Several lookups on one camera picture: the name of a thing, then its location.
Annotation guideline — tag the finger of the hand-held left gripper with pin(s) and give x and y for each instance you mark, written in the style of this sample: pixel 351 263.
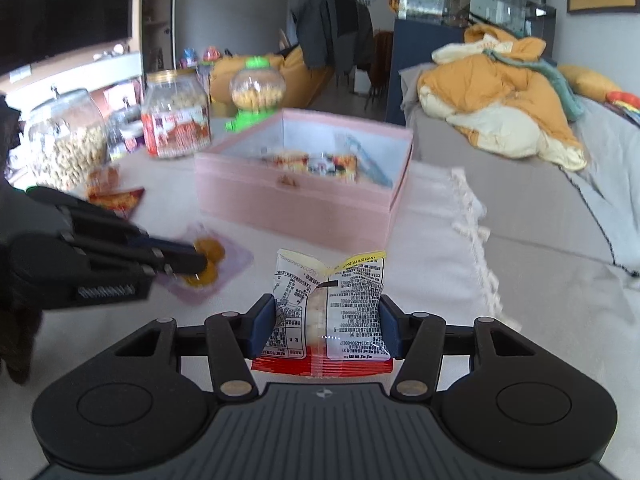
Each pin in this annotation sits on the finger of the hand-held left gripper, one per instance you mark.
pixel 185 260
pixel 110 225

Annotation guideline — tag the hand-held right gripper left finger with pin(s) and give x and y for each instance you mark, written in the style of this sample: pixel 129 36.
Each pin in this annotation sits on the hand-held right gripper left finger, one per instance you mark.
pixel 262 326

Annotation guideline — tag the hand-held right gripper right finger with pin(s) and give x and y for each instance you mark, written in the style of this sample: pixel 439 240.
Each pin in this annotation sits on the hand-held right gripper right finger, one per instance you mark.
pixel 390 331

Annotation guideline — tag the clear packet of orange sweets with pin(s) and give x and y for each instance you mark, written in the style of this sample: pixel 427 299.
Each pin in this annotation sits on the clear packet of orange sweets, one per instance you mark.
pixel 227 255

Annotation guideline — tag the rice cracker packet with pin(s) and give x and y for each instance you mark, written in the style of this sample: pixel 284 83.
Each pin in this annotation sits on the rice cracker packet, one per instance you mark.
pixel 345 310

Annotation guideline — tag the pink cardboard box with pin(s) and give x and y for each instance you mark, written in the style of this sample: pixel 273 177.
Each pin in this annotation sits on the pink cardboard box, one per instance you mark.
pixel 300 210

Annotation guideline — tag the yellow panda snack packet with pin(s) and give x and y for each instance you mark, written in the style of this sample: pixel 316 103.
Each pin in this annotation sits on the yellow panda snack packet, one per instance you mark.
pixel 285 160

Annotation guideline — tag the blue candy packet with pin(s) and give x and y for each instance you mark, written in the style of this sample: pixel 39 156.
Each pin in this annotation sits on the blue candy packet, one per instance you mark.
pixel 370 162

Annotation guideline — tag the small red snack packet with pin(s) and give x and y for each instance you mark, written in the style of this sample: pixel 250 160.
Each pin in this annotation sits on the small red snack packet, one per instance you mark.
pixel 120 201

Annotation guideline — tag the brown cake packet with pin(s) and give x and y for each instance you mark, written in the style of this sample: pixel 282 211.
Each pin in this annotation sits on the brown cake packet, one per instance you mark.
pixel 104 180

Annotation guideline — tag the large glass jar of peanuts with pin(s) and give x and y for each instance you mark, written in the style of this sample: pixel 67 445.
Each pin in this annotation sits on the large glass jar of peanuts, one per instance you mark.
pixel 65 155

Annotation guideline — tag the small glass jar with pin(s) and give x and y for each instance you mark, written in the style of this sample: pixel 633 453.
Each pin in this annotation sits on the small glass jar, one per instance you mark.
pixel 120 119

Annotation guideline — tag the peanut jar with gold lid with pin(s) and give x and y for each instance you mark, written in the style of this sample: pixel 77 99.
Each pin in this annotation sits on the peanut jar with gold lid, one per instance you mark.
pixel 175 130

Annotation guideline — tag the white television stand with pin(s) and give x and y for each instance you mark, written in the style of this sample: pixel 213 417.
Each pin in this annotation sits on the white television stand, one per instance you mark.
pixel 75 70

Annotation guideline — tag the green gumball machine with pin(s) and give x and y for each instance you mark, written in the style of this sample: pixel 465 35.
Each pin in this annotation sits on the green gumball machine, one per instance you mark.
pixel 255 90

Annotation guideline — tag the colourful toy set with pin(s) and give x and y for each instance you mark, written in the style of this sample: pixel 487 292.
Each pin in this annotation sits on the colourful toy set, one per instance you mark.
pixel 200 57

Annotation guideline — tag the yellow beanbag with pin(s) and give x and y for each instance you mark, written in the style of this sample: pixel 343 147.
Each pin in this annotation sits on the yellow beanbag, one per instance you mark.
pixel 300 80

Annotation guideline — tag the wooden shelf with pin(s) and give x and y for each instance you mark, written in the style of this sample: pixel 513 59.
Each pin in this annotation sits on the wooden shelf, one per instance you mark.
pixel 157 10

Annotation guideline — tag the black television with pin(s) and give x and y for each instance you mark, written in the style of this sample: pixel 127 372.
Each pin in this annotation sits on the black television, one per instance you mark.
pixel 60 5

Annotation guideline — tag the yellow and cream blanket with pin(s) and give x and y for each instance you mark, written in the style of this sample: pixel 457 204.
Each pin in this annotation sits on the yellow and cream blanket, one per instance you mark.
pixel 500 85

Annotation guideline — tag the wooden chair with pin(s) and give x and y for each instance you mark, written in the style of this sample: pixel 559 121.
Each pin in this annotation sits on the wooden chair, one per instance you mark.
pixel 382 60

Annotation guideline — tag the dark jacket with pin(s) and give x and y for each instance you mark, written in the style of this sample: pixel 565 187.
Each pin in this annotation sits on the dark jacket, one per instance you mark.
pixel 330 25

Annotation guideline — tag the yellow pillow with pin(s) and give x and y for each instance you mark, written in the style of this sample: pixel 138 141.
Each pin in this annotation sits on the yellow pillow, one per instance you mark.
pixel 590 82

